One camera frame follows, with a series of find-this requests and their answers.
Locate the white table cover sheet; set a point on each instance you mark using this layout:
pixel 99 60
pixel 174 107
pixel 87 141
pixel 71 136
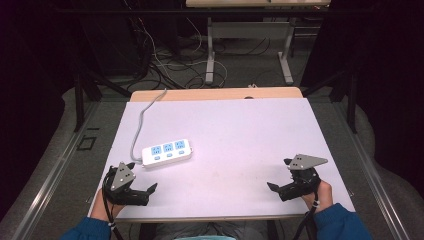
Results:
pixel 240 146

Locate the black metal stand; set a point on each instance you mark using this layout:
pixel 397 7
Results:
pixel 80 96
pixel 350 96

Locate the person's left hand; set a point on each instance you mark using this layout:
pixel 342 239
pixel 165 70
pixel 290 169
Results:
pixel 101 208

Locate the person's lap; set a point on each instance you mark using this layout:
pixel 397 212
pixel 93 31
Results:
pixel 213 230

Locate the aluminium floor rail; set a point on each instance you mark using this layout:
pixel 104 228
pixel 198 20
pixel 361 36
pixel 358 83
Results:
pixel 370 173
pixel 53 173

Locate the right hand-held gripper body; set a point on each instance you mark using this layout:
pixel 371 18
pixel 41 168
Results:
pixel 301 181

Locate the person's right hand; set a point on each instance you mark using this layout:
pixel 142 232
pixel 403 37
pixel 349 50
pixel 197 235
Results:
pixel 322 195

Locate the black floor socket hatch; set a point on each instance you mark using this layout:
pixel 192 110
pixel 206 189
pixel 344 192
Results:
pixel 86 143

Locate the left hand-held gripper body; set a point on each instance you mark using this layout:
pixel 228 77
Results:
pixel 128 196

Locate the white-legged desk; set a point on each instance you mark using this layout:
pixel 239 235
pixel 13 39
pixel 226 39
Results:
pixel 250 30

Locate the white power strip blue sockets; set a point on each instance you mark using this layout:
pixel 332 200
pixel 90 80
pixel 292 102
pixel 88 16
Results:
pixel 166 152

